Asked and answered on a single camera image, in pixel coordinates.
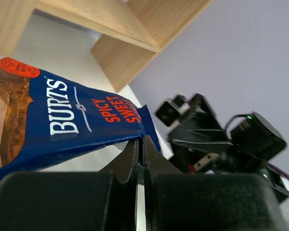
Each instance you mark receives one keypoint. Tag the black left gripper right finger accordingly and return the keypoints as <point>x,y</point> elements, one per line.
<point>176,201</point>

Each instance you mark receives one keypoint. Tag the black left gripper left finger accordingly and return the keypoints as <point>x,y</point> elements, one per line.
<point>105,200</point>

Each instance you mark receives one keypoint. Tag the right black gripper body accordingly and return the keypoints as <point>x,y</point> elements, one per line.
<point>196,157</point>

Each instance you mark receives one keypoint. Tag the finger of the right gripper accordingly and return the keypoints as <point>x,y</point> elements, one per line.
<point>198,125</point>

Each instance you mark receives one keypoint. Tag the blue Burts chilli bag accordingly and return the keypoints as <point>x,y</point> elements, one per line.
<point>46,119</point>

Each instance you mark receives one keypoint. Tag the wooden two-tier shelf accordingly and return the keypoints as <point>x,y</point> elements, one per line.
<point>133,33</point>

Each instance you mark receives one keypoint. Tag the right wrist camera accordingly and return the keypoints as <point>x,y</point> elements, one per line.
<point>170,109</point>

